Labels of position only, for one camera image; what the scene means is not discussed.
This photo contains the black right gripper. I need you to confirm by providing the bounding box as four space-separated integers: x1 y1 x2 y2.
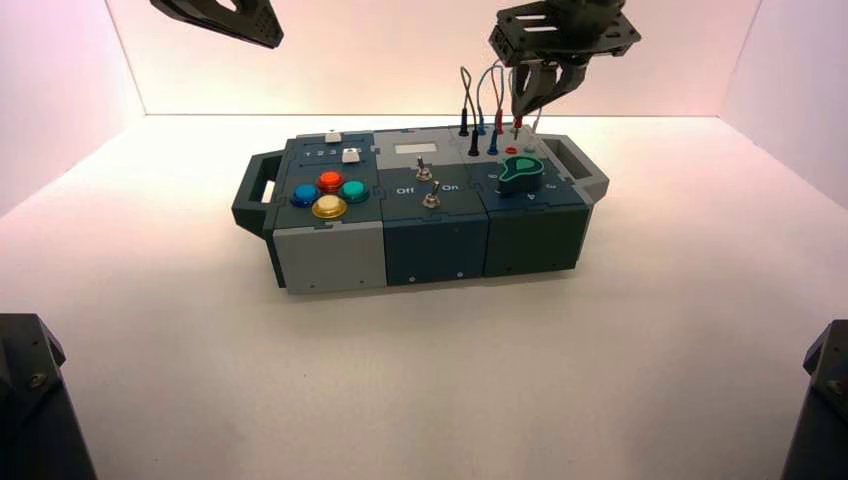
488 0 643 119

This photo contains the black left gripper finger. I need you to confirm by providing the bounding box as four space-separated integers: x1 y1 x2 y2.
150 0 285 49

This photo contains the green rotary knob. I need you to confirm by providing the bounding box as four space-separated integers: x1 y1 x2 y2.
497 156 546 197

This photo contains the yellow round push button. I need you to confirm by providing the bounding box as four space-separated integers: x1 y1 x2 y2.
311 195 348 221

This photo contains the grey and teal control box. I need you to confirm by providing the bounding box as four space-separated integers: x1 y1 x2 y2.
231 124 609 295

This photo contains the white jumper wire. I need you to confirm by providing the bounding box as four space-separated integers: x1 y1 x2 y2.
503 66 543 154

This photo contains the blue jumper wire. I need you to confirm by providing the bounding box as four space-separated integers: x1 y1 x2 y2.
474 64 506 157

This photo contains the black jumper wire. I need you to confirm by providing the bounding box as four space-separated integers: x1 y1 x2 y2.
458 66 481 158

